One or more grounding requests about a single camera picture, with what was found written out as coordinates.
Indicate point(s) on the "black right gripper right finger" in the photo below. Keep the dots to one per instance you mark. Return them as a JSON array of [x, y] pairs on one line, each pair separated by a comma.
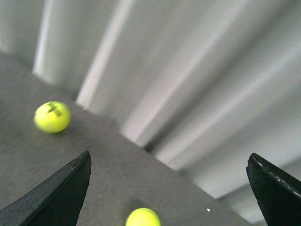
[[278, 194]]

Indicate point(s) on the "white pleated curtain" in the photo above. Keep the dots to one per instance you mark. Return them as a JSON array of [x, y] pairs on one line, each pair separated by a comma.
[[170, 97]]

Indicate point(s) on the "yellow tennis ball right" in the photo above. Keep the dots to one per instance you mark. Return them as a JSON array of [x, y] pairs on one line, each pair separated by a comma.
[[143, 217]]

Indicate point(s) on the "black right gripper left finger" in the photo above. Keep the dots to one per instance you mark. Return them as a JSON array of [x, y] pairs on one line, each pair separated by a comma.
[[57, 201]]

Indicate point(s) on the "Wilson 3 ball near curtain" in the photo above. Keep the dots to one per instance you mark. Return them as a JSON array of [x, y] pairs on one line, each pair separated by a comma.
[[52, 117]]

